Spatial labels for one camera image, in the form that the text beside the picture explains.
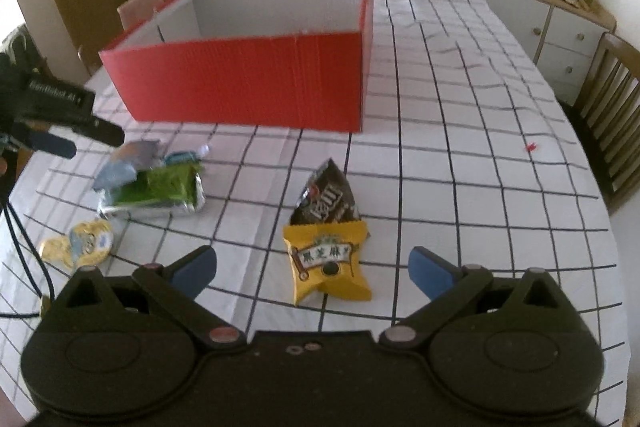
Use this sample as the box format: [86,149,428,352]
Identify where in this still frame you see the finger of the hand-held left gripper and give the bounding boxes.
[20,129,78,159]
[75,114,126,148]

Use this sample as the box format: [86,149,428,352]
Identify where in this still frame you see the green snack packet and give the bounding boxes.
[97,146,211,218]

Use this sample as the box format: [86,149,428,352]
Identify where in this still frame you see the black cable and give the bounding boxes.
[0,197,53,320]

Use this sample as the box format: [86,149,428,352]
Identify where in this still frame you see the wooden chair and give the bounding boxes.
[560,32,640,215]

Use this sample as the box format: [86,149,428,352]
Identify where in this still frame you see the red cardboard box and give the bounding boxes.
[98,0,376,132]

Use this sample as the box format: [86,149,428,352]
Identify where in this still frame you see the dark triangular snack packet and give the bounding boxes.
[289,158,362,228]

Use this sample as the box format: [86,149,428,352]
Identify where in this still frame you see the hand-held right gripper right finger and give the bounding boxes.
[378,246,583,350]

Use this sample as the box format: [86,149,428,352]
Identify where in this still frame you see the yellow cartoon snack packet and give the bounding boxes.
[39,218,115,269]

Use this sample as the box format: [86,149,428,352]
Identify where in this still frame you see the white checked tablecloth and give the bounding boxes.
[0,0,626,427]

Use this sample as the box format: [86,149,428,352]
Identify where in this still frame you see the blue silver snack packet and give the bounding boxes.
[94,141,166,190]

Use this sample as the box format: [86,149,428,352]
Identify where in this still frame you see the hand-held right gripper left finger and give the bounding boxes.
[60,245,248,353]

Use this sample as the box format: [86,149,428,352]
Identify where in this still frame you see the white cabinet with wooden top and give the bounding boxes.
[440,0,618,108]

